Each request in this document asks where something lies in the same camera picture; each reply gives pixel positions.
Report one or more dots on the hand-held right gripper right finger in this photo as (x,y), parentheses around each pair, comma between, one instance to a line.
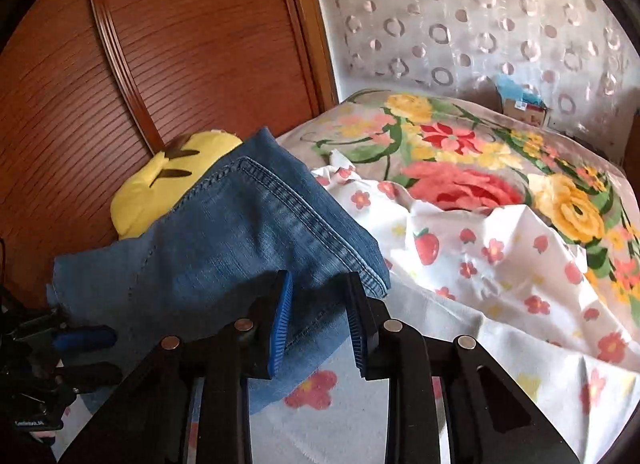
(356,334)

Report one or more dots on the circle-patterned wall cloth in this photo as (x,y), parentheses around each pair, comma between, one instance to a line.
(475,8)

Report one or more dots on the blue denim pants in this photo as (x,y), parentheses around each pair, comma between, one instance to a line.
(225,234)

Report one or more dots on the yellow plush toy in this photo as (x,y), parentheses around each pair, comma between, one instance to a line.
(150,183)

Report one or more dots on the floral blanket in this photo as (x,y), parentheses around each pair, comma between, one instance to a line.
(450,143)

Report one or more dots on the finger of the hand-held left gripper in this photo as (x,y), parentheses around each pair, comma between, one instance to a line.
(87,338)
(92,376)

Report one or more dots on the small cardboard box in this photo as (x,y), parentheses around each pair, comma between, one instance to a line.
(525,113)

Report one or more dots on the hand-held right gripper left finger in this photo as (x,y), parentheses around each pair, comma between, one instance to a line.
(280,329)

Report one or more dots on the blue plastic bag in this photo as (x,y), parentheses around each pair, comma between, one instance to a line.
(515,88)

